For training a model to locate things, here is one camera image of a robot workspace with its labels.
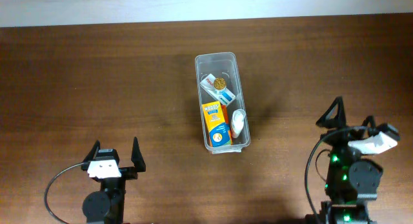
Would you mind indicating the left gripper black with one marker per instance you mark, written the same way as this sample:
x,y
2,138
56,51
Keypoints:
x,y
138,162

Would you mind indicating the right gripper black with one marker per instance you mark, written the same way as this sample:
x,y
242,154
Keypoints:
x,y
339,120

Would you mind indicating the yellow medicine box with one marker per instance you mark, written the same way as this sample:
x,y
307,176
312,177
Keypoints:
x,y
218,131

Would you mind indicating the white spray bottle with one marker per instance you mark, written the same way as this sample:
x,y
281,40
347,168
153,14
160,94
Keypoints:
x,y
237,122

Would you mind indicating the white green medicine box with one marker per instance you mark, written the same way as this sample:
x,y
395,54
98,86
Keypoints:
x,y
226,98

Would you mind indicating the small gold lid jar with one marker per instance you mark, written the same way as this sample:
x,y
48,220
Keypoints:
x,y
219,85

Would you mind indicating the orange medicine box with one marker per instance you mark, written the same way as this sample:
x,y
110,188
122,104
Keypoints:
x,y
225,114

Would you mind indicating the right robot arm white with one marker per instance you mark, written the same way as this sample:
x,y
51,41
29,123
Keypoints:
x,y
352,179

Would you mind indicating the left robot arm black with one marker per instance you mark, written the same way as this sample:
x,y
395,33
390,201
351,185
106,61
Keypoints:
x,y
107,204

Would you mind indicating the clear plastic container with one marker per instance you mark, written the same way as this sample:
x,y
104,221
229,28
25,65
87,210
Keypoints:
x,y
222,65

